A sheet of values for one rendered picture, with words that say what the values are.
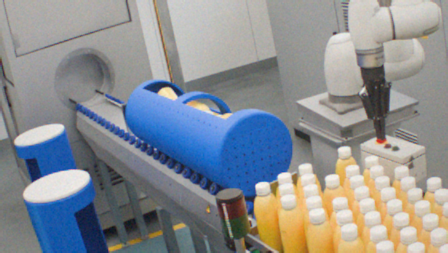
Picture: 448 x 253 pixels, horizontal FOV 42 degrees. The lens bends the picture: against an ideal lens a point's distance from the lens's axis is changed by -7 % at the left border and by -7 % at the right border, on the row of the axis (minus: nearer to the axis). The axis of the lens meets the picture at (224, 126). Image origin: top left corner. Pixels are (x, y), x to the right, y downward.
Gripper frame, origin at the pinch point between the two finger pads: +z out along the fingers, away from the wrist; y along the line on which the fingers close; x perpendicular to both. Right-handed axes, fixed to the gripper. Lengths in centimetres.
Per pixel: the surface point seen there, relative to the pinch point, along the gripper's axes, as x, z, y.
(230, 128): 29.1, -6.4, -36.2
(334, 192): -11.6, 6.6, -29.1
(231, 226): -25, -5, -67
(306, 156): 240, 114, 124
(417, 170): -14.9, 11.0, 0.7
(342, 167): 1.9, 7.9, -15.5
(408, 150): -12.5, 4.7, -0.1
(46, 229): 76, 23, -97
